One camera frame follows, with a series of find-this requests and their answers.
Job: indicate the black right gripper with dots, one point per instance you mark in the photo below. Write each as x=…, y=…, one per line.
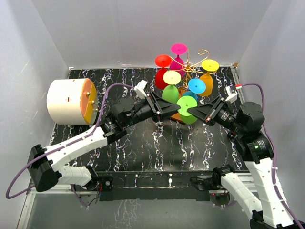
x=205, y=111

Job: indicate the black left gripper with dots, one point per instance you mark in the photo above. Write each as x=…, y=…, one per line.
x=162, y=106

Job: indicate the green wine glass front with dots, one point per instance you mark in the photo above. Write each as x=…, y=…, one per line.
x=170, y=92

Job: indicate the green wine glass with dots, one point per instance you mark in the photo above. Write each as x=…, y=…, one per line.
x=186, y=102
x=170, y=92

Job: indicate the blue plastic wine glass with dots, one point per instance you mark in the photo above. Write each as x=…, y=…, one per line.
x=195, y=86

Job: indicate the orange plastic wine glass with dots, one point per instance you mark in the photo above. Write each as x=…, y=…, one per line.
x=211, y=66

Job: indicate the pink plastic wine glass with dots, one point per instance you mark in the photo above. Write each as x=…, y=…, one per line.
x=177, y=62

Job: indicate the red plastic wine glass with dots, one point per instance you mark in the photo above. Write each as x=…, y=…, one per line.
x=162, y=61

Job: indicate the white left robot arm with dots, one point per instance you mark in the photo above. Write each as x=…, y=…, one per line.
x=50, y=167

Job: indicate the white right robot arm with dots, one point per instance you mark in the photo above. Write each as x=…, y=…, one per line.
x=268, y=210

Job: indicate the orange wooden rack base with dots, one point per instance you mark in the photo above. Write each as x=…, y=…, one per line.
x=176, y=117

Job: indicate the white cylinder with coloured lid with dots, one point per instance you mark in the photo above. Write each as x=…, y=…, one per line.
x=72, y=101

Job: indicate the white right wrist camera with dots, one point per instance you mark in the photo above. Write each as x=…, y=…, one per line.
x=232, y=93

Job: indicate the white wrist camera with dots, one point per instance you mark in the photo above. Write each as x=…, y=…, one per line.
x=232, y=93
x=140, y=89

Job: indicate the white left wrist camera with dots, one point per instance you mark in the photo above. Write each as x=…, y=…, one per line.
x=140, y=89

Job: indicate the gold wire wine glass rack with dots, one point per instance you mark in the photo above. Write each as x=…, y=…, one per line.
x=191, y=68

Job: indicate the black front mounting rail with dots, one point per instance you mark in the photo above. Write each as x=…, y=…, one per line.
x=157, y=185

